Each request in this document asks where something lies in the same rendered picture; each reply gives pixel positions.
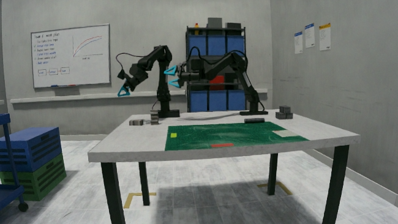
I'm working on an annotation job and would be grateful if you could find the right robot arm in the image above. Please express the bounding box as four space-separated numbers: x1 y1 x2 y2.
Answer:
129 45 179 113

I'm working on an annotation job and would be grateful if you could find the dark green flat mat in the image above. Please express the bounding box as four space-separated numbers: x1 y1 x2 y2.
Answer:
165 121 310 151

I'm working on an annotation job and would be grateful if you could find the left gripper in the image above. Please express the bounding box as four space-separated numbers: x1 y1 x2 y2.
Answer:
164 61 191 89

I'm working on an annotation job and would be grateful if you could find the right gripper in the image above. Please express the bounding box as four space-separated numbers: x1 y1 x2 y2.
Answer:
117 70 141 97

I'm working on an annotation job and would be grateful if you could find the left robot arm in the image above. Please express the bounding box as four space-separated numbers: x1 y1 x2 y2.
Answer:
189 52 268 114

